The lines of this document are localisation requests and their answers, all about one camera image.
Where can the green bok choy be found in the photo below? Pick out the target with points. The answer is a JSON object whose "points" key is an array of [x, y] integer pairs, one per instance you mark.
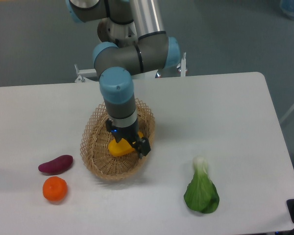
{"points": [[201, 194]]}

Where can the blue bag in background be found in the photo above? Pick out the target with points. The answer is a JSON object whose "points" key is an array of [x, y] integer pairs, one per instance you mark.
{"points": [[287, 7]]}

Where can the orange tangerine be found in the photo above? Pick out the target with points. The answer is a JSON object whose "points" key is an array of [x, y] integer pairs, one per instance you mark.
{"points": [[54, 189]]}

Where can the woven wicker basket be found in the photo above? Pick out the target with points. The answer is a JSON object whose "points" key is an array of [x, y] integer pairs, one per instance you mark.
{"points": [[96, 156]]}

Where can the yellow mango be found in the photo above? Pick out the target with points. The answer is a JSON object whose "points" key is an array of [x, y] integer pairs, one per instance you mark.
{"points": [[118, 149]]}

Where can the white frame bracket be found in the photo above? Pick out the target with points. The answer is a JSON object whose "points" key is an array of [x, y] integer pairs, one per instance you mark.
{"points": [[87, 75]]}

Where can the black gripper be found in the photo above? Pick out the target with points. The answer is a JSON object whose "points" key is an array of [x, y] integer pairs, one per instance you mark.
{"points": [[130, 133]]}

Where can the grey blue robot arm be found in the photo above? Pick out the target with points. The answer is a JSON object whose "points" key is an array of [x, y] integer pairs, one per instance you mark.
{"points": [[116, 84]]}

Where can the purple sweet potato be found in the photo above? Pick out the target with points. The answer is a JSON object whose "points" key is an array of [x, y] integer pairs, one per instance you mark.
{"points": [[57, 165]]}

